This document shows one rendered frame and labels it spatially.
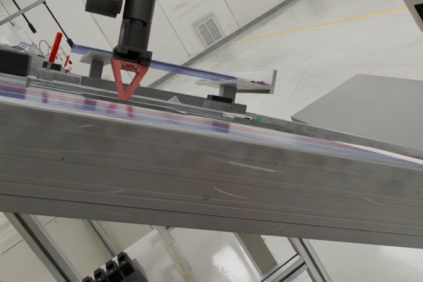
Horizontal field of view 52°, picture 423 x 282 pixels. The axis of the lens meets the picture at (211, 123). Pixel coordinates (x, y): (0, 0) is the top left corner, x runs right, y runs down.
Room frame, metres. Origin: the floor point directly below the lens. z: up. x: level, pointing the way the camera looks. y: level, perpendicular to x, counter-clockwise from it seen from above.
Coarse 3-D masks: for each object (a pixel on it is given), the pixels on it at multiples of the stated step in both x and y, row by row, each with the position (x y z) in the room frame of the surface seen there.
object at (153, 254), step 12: (144, 240) 0.89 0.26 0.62; (156, 240) 0.86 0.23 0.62; (132, 252) 0.87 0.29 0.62; (144, 252) 0.84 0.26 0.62; (156, 252) 0.81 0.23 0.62; (168, 252) 0.79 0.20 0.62; (144, 264) 0.79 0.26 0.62; (156, 264) 0.77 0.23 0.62; (168, 264) 0.74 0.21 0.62; (180, 264) 0.83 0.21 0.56; (156, 276) 0.73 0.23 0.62; (168, 276) 0.70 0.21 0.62; (180, 276) 0.68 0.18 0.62
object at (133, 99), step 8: (32, 80) 0.82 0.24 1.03; (40, 80) 0.82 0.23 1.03; (64, 88) 0.83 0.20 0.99; (72, 88) 0.83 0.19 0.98; (80, 88) 0.83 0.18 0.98; (88, 88) 0.83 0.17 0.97; (104, 96) 0.84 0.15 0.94; (112, 96) 0.84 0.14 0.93; (136, 96) 0.85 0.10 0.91; (152, 104) 0.85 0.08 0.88; (160, 104) 0.85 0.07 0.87; (168, 104) 0.85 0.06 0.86; (176, 104) 0.86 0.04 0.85; (200, 112) 0.86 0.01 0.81; (208, 112) 0.87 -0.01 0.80; (216, 112) 0.87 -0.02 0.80
